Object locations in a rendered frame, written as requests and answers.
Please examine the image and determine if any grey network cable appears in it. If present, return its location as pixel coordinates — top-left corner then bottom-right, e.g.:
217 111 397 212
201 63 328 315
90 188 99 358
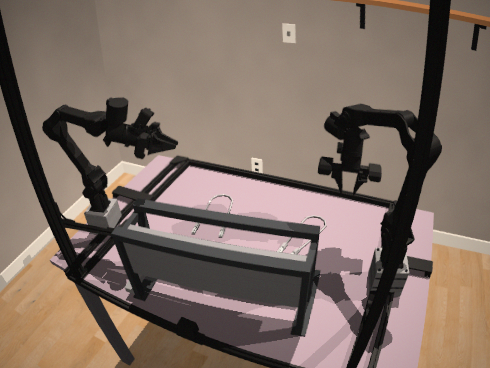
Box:
277 215 326 254
192 194 233 237

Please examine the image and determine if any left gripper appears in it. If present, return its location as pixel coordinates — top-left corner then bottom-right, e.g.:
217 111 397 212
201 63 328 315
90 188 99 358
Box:
122 122 178 159

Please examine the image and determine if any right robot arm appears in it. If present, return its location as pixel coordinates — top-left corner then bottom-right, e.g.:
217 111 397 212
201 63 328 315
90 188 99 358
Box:
324 104 442 269

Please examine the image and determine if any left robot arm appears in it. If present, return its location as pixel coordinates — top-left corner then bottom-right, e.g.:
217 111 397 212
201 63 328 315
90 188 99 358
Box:
42 98 154 213

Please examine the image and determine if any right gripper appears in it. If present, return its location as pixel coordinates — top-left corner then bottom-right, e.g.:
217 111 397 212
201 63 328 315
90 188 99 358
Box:
318 147 382 195

